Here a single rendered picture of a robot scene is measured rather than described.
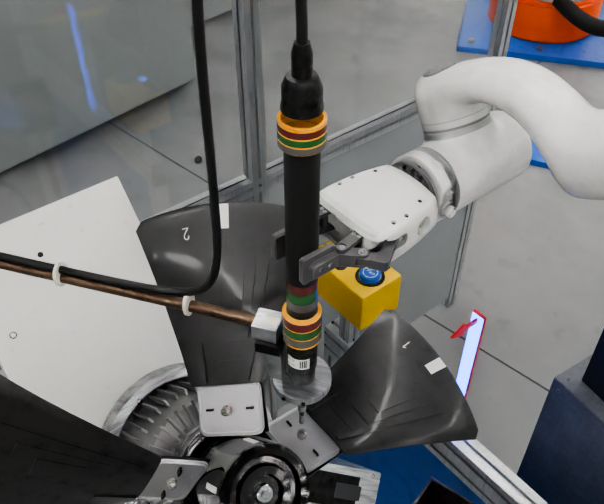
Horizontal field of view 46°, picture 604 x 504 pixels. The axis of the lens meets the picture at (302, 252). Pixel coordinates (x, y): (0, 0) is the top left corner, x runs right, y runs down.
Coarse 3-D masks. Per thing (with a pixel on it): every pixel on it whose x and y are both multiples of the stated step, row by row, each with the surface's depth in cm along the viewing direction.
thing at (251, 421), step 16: (240, 384) 89; (256, 384) 88; (208, 400) 91; (224, 400) 90; (240, 400) 89; (256, 400) 88; (208, 416) 90; (240, 416) 89; (256, 416) 88; (208, 432) 90; (224, 432) 89; (240, 432) 88; (256, 432) 88
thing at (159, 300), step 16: (16, 272) 87; (32, 272) 86; (48, 272) 85; (96, 288) 84; (112, 288) 83; (128, 288) 83; (160, 304) 82; (176, 304) 82; (192, 304) 81; (208, 304) 81; (240, 320) 80
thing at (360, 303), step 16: (336, 272) 133; (352, 272) 133; (384, 272) 133; (320, 288) 139; (336, 288) 134; (352, 288) 130; (368, 288) 130; (384, 288) 131; (336, 304) 137; (352, 304) 132; (368, 304) 131; (384, 304) 135; (352, 320) 135; (368, 320) 134
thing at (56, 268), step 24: (192, 0) 56; (216, 168) 68; (216, 192) 69; (216, 216) 71; (216, 240) 73; (24, 264) 85; (48, 264) 85; (216, 264) 76; (144, 288) 82; (168, 288) 81; (192, 288) 80
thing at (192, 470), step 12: (168, 468) 83; (192, 468) 84; (204, 468) 85; (156, 480) 85; (180, 480) 86; (192, 480) 86; (144, 492) 86; (156, 492) 87; (168, 492) 87; (180, 492) 88
